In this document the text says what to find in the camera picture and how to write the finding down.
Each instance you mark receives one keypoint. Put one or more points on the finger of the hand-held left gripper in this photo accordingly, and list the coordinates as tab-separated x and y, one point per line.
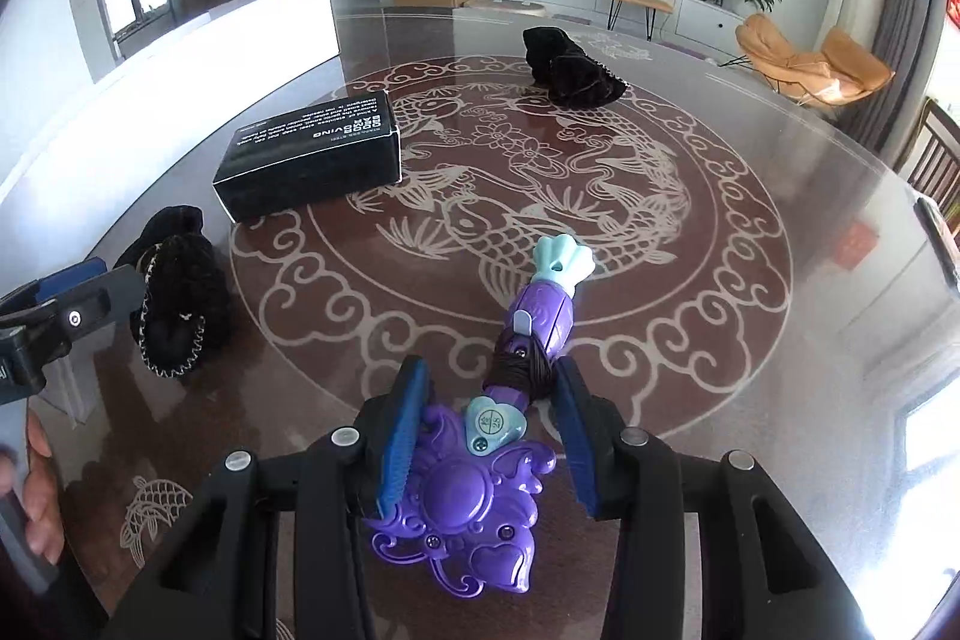
71	280
82	314

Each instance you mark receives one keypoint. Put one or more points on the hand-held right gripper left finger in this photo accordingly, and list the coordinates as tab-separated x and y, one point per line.
401	445

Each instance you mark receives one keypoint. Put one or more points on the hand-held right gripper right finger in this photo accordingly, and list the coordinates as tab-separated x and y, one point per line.
577	452

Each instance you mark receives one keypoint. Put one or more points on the purple toy wand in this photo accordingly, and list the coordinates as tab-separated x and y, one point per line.
465	505

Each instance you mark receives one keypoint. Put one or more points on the brown patterned glass desktop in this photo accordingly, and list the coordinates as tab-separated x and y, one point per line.
750	325

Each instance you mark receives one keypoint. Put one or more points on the person's left hand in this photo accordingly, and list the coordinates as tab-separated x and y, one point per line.
41	497

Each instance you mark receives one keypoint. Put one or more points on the black cardboard box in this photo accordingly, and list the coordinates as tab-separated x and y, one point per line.
307	168

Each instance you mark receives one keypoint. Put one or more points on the black velvet scrunchie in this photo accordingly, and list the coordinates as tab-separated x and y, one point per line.
574	74

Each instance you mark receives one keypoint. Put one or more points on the black remote control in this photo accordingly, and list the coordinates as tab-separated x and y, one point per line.
937	242

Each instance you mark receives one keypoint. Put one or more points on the orange lounge chair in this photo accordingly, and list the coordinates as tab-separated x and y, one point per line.
817	63

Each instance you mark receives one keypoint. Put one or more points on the wooden dining chair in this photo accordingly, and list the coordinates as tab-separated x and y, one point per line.
934	160

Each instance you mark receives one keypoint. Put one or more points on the grey curtain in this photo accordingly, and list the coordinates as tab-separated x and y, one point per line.
911	10

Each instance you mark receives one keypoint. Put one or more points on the red wall decoration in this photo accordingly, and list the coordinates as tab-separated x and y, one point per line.
952	3

